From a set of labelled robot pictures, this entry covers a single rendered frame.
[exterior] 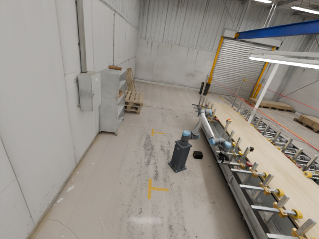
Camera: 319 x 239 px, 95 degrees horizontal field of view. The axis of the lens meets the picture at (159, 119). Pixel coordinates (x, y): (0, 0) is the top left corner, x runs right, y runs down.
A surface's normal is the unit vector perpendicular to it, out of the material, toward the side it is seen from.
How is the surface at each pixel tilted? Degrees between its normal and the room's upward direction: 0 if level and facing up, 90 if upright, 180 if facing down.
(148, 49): 90
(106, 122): 90
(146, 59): 90
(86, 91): 90
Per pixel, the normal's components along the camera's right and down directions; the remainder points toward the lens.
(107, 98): 0.01, 0.45
